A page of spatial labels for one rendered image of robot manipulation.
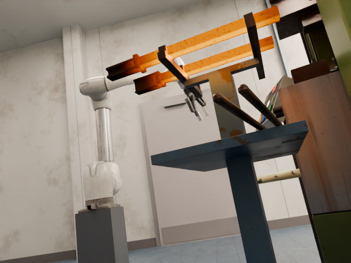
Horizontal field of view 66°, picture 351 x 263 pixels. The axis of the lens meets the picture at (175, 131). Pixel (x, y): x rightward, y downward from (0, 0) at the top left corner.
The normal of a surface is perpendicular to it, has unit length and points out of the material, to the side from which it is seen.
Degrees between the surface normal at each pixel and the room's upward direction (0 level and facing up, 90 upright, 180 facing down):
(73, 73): 90
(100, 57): 90
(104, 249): 90
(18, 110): 90
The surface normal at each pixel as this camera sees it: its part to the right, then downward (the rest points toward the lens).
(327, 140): -0.45, -0.15
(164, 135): -0.16, -0.22
